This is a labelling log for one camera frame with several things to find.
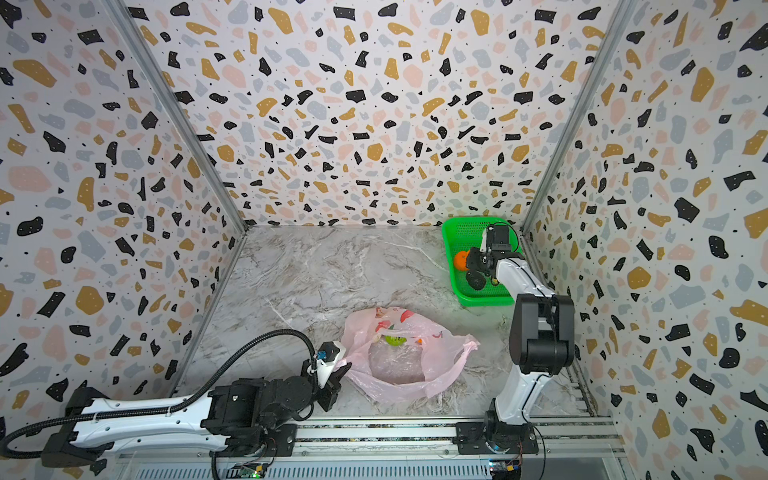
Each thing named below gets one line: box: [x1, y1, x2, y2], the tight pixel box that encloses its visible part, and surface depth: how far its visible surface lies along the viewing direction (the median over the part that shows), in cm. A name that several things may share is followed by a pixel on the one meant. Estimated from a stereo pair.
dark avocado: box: [466, 271, 486, 291], surface depth 103 cm
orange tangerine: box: [454, 250, 470, 271], surface depth 108 cm
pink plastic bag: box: [340, 306, 480, 404], surface depth 81 cm
